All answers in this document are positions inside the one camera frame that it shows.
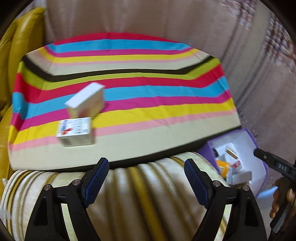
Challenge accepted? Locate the white orange soap box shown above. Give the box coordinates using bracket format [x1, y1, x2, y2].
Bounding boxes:
[216, 159, 231, 179]

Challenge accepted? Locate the white gold toothpaste box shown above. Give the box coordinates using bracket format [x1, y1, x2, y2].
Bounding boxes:
[225, 146, 240, 160]

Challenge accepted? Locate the white yellow-sided box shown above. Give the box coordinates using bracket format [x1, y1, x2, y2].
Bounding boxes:
[65, 82, 105, 118]

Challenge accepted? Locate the small white silver box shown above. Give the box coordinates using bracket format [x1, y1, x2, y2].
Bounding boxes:
[229, 171, 252, 185]

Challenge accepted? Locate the small red grey packet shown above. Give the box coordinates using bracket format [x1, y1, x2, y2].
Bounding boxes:
[232, 160, 242, 173]

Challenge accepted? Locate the black Dormi box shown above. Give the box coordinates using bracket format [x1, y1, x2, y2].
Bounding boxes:
[213, 148, 219, 157]

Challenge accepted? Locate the person's right hand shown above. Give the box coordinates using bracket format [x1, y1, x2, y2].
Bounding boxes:
[269, 178, 295, 219]

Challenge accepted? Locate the purple storage box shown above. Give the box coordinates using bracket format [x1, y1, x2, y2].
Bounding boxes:
[198, 128, 269, 196]

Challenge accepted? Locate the beige striped blanket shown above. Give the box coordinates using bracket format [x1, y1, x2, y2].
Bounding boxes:
[1, 152, 222, 240]

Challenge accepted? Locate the white blue red medicine box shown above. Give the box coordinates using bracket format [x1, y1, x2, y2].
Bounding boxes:
[56, 117, 93, 147]

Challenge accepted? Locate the rainbow striped cloth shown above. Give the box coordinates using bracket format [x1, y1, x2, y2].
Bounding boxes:
[8, 33, 240, 170]

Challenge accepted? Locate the yellow leather cushion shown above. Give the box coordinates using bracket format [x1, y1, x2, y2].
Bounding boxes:
[0, 6, 47, 193]

